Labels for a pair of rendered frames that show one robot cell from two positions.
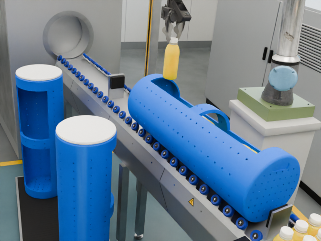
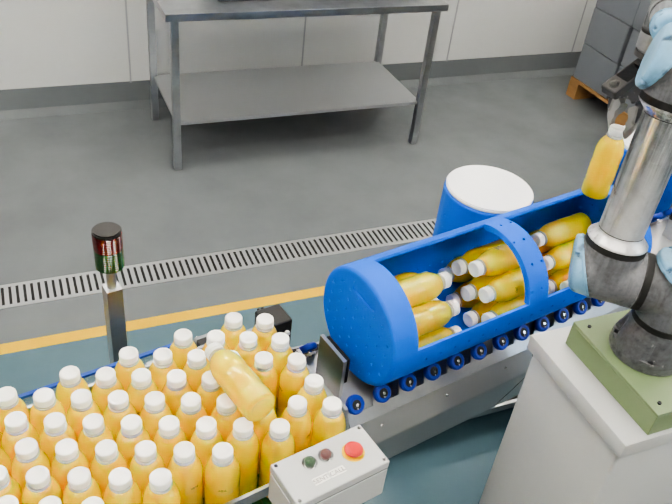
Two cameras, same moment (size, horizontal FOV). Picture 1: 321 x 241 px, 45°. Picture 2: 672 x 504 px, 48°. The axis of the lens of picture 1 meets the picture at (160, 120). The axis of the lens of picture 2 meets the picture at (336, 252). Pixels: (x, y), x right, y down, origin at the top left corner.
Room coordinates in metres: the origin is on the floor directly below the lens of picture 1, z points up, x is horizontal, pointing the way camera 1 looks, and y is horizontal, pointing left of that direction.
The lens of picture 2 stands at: (1.01, -1.68, 2.23)
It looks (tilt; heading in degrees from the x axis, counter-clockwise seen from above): 37 degrees down; 87
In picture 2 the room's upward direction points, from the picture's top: 7 degrees clockwise
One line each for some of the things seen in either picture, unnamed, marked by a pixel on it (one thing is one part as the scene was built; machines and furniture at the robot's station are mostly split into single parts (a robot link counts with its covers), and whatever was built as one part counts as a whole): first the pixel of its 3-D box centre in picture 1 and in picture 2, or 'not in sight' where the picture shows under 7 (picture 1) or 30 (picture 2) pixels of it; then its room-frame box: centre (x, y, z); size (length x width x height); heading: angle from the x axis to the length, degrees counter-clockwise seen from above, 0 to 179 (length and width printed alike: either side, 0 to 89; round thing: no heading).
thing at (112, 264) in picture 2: not in sight; (109, 256); (0.60, -0.37, 1.18); 0.06 x 0.06 x 0.05
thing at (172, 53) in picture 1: (171, 60); (604, 164); (1.76, -0.02, 1.35); 0.07 x 0.07 x 0.19
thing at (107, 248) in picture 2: not in sight; (107, 240); (0.60, -0.37, 1.23); 0.06 x 0.06 x 0.04
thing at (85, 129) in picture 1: (86, 129); (489, 188); (1.59, 0.34, 1.03); 0.28 x 0.28 x 0.01
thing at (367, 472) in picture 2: not in sight; (328, 478); (1.11, -0.81, 1.05); 0.20 x 0.10 x 0.10; 34
